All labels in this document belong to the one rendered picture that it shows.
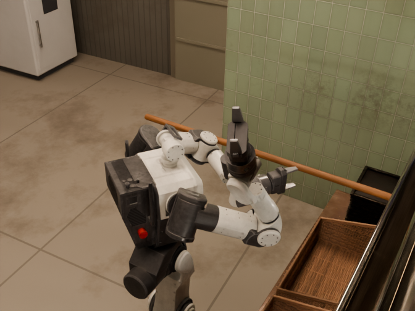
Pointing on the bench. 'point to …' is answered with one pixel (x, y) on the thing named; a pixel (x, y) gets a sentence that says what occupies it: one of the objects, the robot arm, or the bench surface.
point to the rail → (375, 237)
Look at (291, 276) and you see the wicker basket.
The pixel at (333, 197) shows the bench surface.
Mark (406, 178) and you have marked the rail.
